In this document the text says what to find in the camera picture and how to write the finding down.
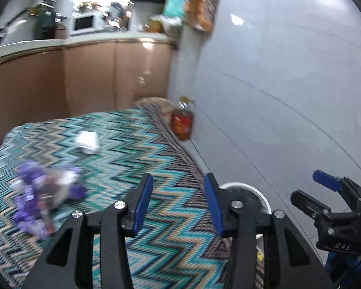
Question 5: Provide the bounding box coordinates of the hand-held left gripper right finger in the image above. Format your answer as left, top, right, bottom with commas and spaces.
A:
204, 173, 334, 289

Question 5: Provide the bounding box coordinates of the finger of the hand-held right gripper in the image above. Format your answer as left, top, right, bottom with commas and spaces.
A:
290, 189, 333, 219
312, 169, 361, 201

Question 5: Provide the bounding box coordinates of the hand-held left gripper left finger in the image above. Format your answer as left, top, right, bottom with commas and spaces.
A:
21, 173, 154, 289

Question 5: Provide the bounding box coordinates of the white round waste bin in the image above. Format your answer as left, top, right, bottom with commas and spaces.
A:
218, 182, 271, 247

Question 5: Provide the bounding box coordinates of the zigzag patterned mat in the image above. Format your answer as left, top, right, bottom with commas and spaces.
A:
0, 107, 265, 289

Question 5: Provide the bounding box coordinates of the amber oil bottle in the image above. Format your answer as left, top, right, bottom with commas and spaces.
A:
170, 96, 196, 142

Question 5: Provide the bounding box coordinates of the beige plastic basin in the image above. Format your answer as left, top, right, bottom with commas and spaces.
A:
135, 96, 173, 127

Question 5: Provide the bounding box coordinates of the purple plastic wrapper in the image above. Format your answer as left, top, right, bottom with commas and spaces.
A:
12, 161, 88, 241

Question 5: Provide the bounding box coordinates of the brown curved counter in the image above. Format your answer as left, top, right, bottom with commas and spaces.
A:
0, 33, 178, 163

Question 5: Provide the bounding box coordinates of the yellow container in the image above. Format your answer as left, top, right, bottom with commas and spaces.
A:
144, 16, 164, 33

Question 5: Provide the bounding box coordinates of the white microwave oven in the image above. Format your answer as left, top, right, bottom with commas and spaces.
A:
69, 13, 106, 36

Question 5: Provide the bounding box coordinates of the orange patterned hanging cloth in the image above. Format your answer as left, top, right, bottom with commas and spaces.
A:
185, 0, 221, 33

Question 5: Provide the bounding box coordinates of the teal bag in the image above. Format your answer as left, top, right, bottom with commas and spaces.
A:
163, 0, 188, 19

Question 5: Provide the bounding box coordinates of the dark green appliance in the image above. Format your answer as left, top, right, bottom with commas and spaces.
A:
33, 4, 62, 40

